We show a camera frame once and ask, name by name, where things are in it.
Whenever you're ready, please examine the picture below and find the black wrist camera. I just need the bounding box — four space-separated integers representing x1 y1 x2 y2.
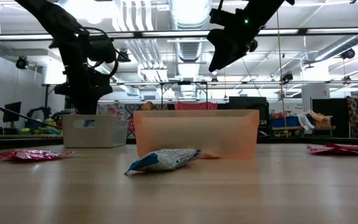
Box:
87 33 118 63
209 8 239 28

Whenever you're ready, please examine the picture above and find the black monitor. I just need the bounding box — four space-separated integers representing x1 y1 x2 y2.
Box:
2 101 22 123

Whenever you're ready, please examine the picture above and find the green yellow item pile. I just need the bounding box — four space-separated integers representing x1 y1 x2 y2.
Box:
19 125 63 136

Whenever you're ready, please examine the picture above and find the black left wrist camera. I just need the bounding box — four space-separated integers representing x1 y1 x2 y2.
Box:
87 33 118 63

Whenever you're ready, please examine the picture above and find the brown dotted fabric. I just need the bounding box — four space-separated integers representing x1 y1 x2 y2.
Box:
346 95 358 138

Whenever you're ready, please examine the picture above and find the blue storage tub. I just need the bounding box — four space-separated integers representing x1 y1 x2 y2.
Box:
270 115 306 129

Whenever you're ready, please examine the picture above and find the thin hanging rope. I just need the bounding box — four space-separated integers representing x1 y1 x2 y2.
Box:
275 9 288 138

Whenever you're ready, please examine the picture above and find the black cabinet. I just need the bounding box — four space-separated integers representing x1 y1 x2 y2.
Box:
218 96 270 138

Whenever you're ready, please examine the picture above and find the black metal stand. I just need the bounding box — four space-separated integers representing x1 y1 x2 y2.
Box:
160 80 209 110

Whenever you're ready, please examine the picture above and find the white pillar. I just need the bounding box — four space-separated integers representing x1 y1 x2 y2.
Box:
301 62 331 118

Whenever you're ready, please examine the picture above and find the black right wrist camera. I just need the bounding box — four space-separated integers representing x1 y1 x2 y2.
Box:
209 8 239 28

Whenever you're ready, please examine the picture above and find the long ceiling light strip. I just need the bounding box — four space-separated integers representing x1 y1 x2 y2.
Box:
0 27 358 41

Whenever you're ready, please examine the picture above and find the black panel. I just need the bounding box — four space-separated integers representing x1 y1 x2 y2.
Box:
311 97 351 138

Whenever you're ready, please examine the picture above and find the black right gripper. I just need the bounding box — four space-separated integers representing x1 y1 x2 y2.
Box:
207 26 259 73

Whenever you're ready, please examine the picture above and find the orange translucent plastic bin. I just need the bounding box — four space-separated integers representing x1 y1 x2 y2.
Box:
132 108 260 161

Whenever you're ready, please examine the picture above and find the brown cardboard box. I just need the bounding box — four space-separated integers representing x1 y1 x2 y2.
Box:
309 110 334 130

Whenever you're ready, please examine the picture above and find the white plastic bin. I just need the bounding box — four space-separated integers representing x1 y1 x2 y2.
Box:
62 113 129 149

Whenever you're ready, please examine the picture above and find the white cloth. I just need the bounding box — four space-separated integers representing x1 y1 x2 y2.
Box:
296 112 315 131

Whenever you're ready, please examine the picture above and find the low wooden table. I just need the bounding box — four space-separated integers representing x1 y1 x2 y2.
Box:
271 125 337 138

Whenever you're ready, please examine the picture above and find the black aluminium table frame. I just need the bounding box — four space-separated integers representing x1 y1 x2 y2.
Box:
0 136 358 152

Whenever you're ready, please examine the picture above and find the wide silver ventilation duct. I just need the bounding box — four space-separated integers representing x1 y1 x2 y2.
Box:
168 0 213 63

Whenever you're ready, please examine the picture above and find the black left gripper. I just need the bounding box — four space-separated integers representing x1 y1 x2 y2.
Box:
54 61 115 116

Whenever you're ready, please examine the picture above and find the long silver rail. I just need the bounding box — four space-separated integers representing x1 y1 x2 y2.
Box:
110 80 358 87

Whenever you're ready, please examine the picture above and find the white blue candy bar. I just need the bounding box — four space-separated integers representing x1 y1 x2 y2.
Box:
124 148 202 175

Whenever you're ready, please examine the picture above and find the orange red cloth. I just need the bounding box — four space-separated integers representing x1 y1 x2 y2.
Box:
174 101 219 111

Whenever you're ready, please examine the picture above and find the slim silver ventilation duct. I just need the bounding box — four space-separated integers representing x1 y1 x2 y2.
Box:
314 33 358 62

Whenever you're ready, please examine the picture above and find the white ceiling pipe bundle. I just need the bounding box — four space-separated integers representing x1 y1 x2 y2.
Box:
113 0 170 82

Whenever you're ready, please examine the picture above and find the colourful patterned cloth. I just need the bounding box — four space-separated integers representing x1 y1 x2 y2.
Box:
96 101 167 139

